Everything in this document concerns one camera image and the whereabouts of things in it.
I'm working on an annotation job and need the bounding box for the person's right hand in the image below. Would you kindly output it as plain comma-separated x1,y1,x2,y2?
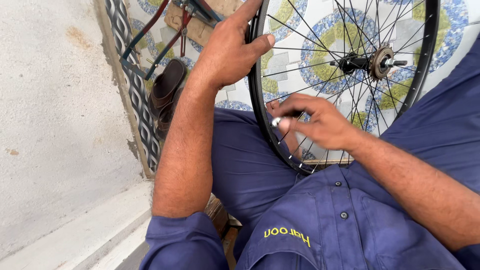
268,94,361,151

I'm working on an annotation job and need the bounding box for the brown leather sandal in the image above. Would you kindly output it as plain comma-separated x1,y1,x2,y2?
155,88,184,142
149,58,188,118

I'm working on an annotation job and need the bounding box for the brown wooden board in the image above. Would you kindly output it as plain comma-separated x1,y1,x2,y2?
164,0,244,47

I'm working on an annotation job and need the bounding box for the person's left hand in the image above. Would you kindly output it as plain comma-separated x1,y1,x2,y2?
191,0,276,91

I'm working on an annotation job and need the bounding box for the black spoked bicycle wheel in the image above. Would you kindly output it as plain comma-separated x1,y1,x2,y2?
245,0,441,176

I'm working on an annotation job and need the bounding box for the red and blue metal frame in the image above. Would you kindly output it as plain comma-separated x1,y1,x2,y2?
119,0,226,81

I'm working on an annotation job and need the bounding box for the brown wooden stool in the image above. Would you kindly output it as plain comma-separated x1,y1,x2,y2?
204,195,242,270

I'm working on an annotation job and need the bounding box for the grey patterned metal strip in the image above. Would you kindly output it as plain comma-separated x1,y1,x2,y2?
104,0,163,174

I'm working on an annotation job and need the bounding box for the person's blue work uniform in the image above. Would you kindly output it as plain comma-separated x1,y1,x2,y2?
139,34,480,270

